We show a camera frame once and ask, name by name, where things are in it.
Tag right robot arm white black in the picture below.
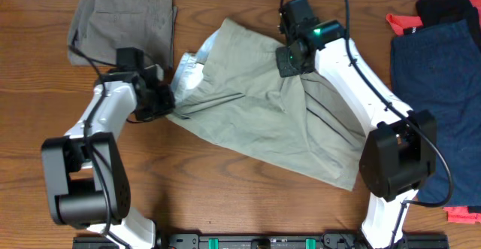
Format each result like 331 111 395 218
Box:
276 0 449 248

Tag folded dark grey shorts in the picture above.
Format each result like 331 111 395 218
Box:
67 0 177 69

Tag light khaki shorts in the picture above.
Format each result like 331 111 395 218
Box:
168 20 365 190

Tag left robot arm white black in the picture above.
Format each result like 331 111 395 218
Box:
41 47 175 249

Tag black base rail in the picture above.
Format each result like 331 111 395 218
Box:
71 232 450 249

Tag red garment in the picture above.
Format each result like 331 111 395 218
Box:
386 0 480 36

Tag black garment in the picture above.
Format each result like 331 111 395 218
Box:
403 0 480 53

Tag navy blue garment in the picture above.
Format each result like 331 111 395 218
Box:
391 21 480 206

